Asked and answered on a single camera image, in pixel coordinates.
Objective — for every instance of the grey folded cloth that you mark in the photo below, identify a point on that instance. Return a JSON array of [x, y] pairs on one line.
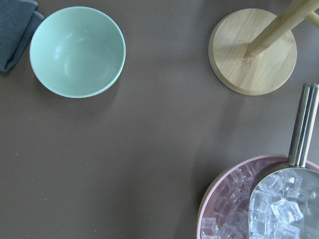
[[19, 20]]

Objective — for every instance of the steel ice scoop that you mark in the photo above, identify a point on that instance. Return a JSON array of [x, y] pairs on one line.
[[284, 201]]

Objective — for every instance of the wooden stand with base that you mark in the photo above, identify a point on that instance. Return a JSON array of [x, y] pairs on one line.
[[253, 52]]

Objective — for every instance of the pink bowl with ice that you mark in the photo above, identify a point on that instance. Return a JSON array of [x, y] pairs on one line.
[[223, 212]]

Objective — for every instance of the mint green bowl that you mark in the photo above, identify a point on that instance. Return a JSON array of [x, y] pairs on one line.
[[77, 52]]

